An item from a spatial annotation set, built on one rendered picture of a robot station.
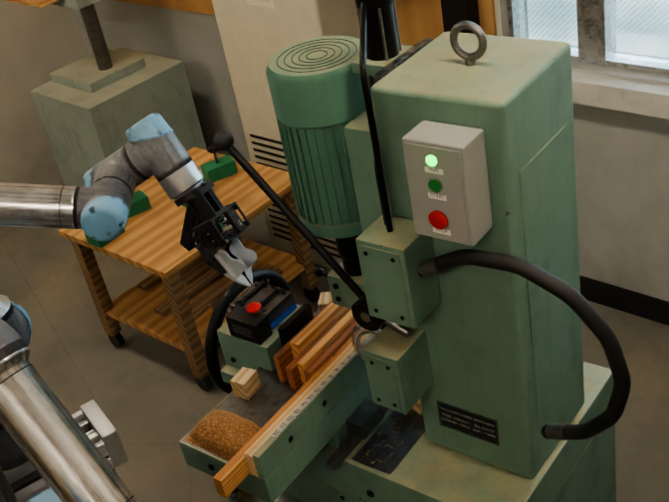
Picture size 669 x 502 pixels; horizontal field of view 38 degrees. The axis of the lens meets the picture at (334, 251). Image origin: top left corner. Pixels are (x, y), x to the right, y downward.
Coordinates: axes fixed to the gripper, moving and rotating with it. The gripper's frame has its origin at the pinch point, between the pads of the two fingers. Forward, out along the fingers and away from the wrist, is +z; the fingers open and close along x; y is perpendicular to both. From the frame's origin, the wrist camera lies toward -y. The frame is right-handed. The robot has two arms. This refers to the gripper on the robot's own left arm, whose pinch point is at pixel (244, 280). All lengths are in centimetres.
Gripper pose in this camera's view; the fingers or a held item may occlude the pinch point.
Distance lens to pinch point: 184.4
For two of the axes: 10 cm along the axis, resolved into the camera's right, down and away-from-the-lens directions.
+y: 6.0, -2.4, -7.6
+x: 5.8, -5.3, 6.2
